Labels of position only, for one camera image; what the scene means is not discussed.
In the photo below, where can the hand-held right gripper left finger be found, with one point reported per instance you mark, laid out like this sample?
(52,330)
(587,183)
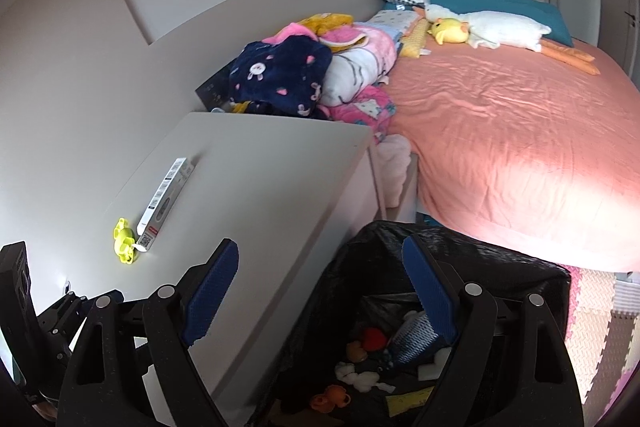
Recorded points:
(212,292)

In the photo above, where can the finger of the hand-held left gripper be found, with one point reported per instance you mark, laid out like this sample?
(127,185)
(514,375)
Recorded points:
(62,312)

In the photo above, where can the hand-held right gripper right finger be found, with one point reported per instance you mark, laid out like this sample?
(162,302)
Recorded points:
(430,292)

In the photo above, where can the black fish toy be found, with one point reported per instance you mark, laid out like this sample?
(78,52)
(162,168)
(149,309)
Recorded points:
(412,337)

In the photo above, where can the black trash bag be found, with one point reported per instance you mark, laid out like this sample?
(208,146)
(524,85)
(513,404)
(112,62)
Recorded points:
(525,287)

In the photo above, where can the yellow snack packet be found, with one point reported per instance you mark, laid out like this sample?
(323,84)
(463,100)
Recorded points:
(407,403)

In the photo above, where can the red toy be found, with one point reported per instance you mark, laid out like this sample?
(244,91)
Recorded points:
(373,339)

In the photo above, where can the yellow-green plastic toy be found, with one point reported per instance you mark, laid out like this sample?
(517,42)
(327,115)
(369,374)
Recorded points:
(122,239)

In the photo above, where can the small orange toy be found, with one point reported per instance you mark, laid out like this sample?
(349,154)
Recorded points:
(355,352)

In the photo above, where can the long white box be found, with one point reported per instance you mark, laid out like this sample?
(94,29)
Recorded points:
(165,202)

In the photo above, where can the pale pink cloth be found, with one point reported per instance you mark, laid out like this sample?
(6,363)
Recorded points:
(392,162)

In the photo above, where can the white bedside table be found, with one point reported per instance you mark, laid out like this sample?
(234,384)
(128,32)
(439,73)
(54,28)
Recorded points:
(275,167)

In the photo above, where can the pink and beige foam mat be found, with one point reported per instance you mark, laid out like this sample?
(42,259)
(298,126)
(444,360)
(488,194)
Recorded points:
(590,332)

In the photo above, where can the bed with pink sheet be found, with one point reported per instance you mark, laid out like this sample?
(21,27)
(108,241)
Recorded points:
(500,132)

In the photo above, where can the pink patterned quilt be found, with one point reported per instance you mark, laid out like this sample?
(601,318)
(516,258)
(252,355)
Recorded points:
(367,107)

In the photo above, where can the navy patterned fleece garment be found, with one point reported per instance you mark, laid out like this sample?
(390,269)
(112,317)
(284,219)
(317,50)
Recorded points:
(275,72)

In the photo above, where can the white cartoon blanket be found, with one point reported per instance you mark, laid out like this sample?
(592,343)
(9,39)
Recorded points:
(345,77)

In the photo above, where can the pink fleece blanket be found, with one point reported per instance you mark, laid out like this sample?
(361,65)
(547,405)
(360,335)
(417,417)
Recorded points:
(375,47)

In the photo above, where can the long yellow pillow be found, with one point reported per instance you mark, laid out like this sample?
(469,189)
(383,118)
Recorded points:
(414,39)

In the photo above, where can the yellow duck plush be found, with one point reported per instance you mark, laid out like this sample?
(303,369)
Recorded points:
(447,31)

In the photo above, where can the white goose plush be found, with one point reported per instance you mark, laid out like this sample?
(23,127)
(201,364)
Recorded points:
(500,27)

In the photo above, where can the light blue patterned pillow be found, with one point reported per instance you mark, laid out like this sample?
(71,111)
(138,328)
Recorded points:
(392,19)

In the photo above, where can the pile of folded clothes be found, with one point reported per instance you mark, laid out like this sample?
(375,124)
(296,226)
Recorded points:
(225,17)

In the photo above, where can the yellow garment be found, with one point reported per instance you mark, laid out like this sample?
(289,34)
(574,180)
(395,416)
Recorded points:
(325,21)

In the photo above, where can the black wall socket panel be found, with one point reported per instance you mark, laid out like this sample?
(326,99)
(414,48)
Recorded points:
(212,89)

